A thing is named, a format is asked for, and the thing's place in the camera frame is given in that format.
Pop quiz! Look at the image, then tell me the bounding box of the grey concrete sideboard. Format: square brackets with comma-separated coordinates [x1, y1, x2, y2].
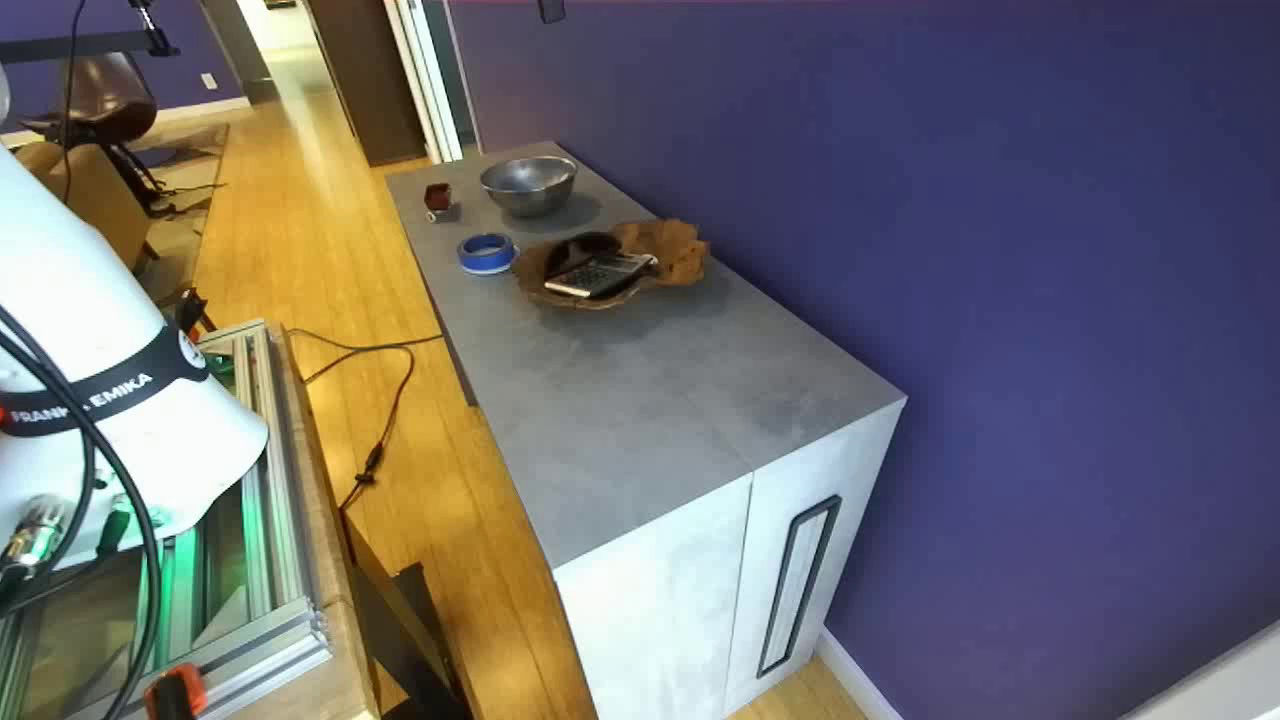
[382, 136, 910, 720]

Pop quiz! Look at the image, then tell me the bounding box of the brown wooden carved tray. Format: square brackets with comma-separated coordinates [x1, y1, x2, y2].
[511, 215, 716, 318]

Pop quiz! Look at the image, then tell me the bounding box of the silver metal bowl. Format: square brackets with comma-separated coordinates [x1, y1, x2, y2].
[476, 150, 578, 222]

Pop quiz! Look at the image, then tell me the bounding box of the black stand foot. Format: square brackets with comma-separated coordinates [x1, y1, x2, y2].
[339, 514, 479, 720]

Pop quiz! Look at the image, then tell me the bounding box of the dark brown chair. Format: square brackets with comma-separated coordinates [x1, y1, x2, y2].
[20, 47, 180, 221]

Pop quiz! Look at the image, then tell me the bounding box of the black boom stand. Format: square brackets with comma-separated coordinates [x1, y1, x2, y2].
[0, 0, 185, 66]

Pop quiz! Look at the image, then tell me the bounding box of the black floor cable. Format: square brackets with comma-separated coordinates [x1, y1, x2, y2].
[282, 323, 444, 521]

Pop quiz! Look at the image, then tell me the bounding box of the black cabinet door handle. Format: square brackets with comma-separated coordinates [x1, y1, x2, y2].
[751, 490, 848, 683]

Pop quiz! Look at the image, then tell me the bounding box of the white door frame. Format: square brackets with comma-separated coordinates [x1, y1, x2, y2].
[378, 0, 484, 168]

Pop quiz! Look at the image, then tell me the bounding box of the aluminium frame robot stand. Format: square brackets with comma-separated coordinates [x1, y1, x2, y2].
[0, 314, 335, 720]

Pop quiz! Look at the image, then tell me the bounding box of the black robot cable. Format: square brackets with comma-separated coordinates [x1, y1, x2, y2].
[0, 309, 167, 720]

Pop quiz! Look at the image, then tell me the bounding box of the orange clamp handle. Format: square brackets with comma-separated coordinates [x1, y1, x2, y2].
[138, 658, 215, 720]

